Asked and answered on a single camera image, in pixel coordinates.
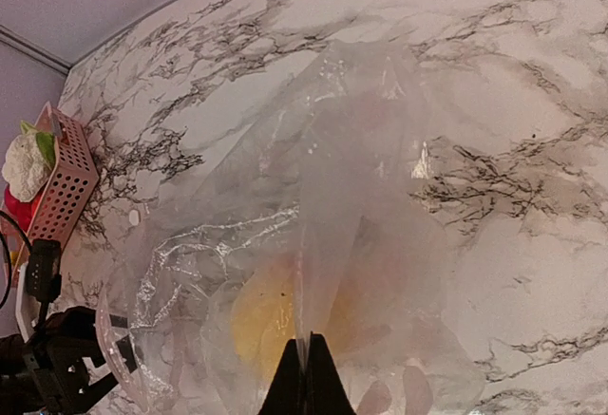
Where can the clear zip top bag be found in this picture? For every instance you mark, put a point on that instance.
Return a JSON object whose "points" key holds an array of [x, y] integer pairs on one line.
{"points": [[326, 174]]}

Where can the left aluminium frame post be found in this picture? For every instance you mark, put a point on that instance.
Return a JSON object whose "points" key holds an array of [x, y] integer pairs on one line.
{"points": [[32, 51]]}

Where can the pink plastic basket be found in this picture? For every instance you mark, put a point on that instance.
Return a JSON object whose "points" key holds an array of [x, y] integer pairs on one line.
{"points": [[66, 193]]}

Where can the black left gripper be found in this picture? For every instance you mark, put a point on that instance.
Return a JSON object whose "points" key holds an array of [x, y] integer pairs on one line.
{"points": [[48, 371]]}

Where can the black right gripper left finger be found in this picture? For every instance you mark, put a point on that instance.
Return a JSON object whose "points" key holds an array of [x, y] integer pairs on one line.
{"points": [[285, 395]]}

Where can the yellow fake lemon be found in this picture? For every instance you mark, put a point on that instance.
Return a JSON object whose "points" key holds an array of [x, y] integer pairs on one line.
{"points": [[262, 319]]}

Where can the green fake cabbage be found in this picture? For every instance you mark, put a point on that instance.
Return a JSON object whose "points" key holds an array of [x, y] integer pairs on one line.
{"points": [[29, 162]]}

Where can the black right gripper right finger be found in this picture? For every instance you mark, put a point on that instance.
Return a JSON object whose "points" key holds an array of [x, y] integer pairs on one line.
{"points": [[324, 392]]}

